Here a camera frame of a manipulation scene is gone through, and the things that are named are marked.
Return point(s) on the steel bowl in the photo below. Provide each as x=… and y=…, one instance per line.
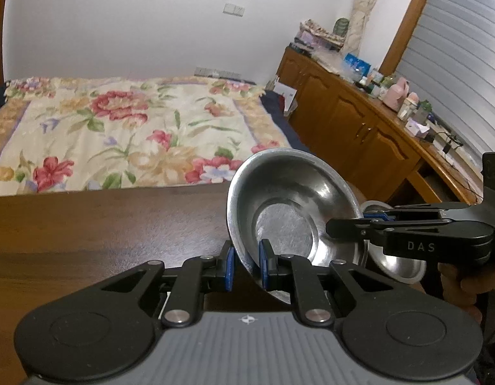
x=390, y=260
x=287, y=196

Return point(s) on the wooden sideboard cabinet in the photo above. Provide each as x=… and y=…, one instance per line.
x=364, y=141

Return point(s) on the white wall switch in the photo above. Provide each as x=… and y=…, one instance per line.
x=234, y=10

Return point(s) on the stack of folded fabrics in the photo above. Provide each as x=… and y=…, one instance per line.
x=313, y=35

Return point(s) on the right hand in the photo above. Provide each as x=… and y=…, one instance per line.
x=463, y=293

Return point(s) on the blue box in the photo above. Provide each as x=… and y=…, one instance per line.
x=356, y=65

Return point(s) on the floral bed quilt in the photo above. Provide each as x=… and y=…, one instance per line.
x=72, y=134

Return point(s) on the beige curtain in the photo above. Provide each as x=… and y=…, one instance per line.
x=360, y=15

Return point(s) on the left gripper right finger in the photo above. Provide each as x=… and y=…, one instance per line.
x=296, y=275

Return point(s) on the window roller blind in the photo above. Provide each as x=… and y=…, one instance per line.
x=450, y=62

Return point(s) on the white tissue box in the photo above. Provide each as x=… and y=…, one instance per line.
x=415, y=129

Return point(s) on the white paper bag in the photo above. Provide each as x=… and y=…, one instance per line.
x=289, y=96

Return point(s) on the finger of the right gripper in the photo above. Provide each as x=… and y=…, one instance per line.
x=378, y=215
x=355, y=229

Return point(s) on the pink bottle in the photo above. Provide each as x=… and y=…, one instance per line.
x=396, y=94

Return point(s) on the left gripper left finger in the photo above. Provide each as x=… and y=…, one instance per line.
x=187, y=285

